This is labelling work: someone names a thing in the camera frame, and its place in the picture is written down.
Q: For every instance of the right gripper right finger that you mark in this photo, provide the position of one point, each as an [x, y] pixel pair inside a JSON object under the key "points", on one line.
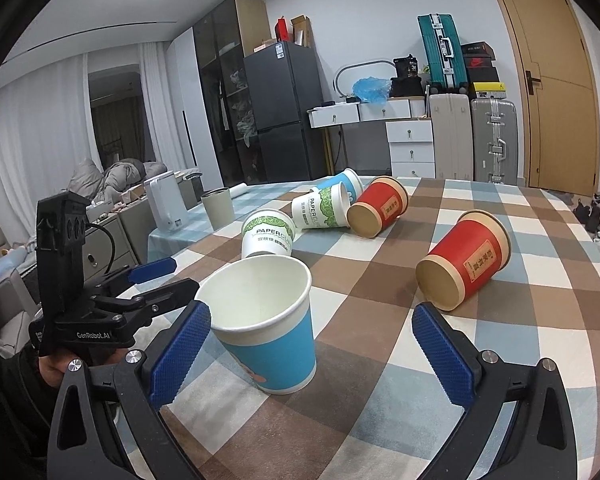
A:
{"points": [[539, 442]]}

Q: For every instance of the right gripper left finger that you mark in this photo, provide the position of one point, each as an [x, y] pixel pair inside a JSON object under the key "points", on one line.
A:
{"points": [[85, 444]]}

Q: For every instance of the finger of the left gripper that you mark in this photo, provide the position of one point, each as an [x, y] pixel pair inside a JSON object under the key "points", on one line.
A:
{"points": [[165, 297], [140, 274]]}

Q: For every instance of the blue bunny paper cup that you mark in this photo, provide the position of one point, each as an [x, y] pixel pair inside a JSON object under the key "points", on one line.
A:
{"points": [[261, 313]]}

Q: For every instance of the large green leaf paper cup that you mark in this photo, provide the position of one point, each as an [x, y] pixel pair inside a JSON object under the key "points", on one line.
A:
{"points": [[267, 232]]}

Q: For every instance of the red paper cup near right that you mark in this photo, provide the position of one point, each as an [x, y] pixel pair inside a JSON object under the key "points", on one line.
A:
{"points": [[477, 247]]}

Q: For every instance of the red paper cup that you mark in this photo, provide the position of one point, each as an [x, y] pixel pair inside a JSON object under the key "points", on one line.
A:
{"points": [[378, 207], [477, 247]]}

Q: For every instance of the small green leaf paper cup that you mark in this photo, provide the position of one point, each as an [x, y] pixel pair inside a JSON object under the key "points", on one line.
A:
{"points": [[322, 209]]}

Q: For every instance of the blue paper cup at back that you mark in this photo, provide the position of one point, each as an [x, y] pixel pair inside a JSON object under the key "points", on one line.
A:
{"points": [[349, 179]]}

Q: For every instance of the red paper cup at back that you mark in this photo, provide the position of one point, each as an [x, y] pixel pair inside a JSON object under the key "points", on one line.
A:
{"points": [[378, 207]]}

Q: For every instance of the left hand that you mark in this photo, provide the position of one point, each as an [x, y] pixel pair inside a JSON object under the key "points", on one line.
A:
{"points": [[53, 368]]}

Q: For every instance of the grey side cabinet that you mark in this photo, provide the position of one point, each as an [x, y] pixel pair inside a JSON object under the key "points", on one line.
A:
{"points": [[129, 226]]}

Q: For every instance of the white electric kettle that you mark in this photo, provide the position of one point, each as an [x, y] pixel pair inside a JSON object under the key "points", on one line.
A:
{"points": [[166, 202]]}

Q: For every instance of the grey clothes pile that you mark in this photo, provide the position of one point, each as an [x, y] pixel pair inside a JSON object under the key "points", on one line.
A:
{"points": [[109, 185]]}

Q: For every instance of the beige tumbler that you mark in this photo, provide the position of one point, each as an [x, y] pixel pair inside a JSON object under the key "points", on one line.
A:
{"points": [[219, 207]]}

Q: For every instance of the checkered tablecloth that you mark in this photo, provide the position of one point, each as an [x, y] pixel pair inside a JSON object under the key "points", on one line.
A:
{"points": [[374, 409]]}

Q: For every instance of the black refrigerator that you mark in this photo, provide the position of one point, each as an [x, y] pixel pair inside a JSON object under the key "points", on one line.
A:
{"points": [[284, 85]]}

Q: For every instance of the dark glass cabinet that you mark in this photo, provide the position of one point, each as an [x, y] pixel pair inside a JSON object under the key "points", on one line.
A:
{"points": [[223, 38]]}

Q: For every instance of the blue plastic bag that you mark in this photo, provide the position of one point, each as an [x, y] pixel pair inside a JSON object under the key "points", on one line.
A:
{"points": [[372, 90]]}

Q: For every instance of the white drawer desk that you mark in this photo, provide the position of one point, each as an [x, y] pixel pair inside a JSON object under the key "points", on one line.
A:
{"points": [[394, 137]]}

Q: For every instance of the silver suitcase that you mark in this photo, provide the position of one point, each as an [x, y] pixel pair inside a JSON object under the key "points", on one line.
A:
{"points": [[494, 126]]}

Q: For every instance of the black bag on desk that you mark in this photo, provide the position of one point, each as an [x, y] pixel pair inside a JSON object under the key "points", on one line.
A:
{"points": [[407, 81]]}

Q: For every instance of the beige suitcase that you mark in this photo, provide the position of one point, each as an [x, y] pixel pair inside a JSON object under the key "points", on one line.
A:
{"points": [[451, 127]]}

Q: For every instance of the yellow shoe box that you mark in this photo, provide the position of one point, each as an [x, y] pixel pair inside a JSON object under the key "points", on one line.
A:
{"points": [[490, 90]]}

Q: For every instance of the teal suitcase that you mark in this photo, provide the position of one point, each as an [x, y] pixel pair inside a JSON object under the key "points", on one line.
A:
{"points": [[444, 54]]}

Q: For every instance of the wooden door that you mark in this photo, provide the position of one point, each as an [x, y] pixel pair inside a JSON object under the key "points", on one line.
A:
{"points": [[558, 95]]}

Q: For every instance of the black shoe boxes stack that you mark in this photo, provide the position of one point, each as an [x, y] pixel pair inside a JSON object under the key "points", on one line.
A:
{"points": [[479, 58]]}

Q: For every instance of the oval mirror frame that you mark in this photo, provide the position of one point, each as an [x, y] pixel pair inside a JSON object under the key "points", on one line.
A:
{"points": [[346, 76]]}

